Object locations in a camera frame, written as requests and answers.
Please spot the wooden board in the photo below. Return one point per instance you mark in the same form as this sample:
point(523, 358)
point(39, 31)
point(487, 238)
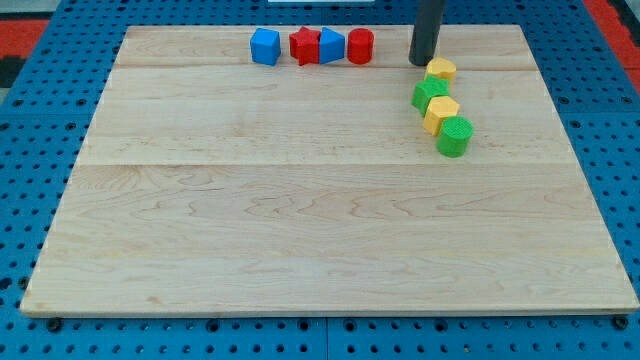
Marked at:
point(211, 186)

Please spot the blue triangle block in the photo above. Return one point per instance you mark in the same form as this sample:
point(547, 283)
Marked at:
point(331, 46)

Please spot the red star block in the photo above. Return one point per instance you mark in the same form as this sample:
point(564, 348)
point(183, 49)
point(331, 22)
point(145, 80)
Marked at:
point(304, 46)

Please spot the yellow hexagon block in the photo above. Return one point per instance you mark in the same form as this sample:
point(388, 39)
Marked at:
point(438, 110)

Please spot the green cylinder block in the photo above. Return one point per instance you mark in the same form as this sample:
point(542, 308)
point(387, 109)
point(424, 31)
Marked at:
point(454, 136)

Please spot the red cylinder block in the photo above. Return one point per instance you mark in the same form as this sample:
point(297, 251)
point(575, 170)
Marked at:
point(360, 43)

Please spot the green star block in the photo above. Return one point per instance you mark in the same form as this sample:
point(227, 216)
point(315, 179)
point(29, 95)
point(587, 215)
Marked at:
point(426, 90)

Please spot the blue cube block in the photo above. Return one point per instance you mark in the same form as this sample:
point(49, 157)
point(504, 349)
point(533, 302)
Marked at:
point(265, 46)

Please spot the yellow heart block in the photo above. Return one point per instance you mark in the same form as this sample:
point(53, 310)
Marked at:
point(441, 68)

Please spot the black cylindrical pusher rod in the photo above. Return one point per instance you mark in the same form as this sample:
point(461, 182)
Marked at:
point(426, 29)

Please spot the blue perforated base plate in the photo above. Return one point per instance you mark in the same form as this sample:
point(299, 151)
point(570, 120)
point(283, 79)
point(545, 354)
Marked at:
point(46, 113)

